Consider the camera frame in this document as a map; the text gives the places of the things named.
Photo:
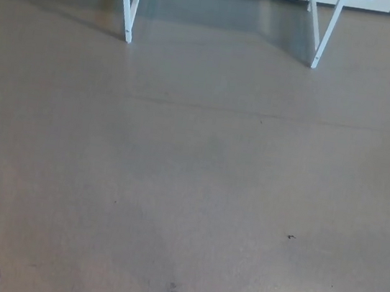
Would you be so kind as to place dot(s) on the white metal desk leg frame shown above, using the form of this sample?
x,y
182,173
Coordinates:
x,y
324,40
126,9

